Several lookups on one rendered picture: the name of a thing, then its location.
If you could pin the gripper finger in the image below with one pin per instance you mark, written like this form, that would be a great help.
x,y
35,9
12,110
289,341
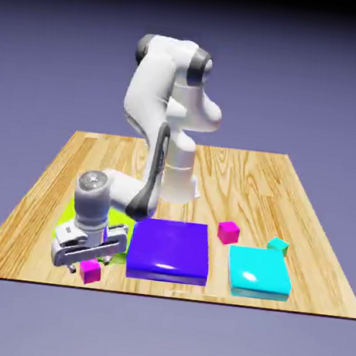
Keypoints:
x,y
72,268
106,259

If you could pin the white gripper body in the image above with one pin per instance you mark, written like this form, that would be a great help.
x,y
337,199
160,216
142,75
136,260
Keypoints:
x,y
76,252

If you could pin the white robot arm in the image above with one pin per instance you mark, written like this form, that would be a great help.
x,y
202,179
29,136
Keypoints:
x,y
149,100

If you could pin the small magenta cube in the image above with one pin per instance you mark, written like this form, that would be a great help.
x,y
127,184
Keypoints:
x,y
228,232
90,271

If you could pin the small teal cube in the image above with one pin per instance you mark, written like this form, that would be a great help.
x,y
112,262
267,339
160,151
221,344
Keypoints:
x,y
278,245

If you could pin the large lime green box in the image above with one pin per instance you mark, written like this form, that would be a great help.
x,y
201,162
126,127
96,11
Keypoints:
x,y
67,215

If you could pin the large blue box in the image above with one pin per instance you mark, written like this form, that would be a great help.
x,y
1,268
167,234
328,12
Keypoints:
x,y
168,250

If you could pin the large cyan box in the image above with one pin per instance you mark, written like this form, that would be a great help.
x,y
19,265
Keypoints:
x,y
259,273

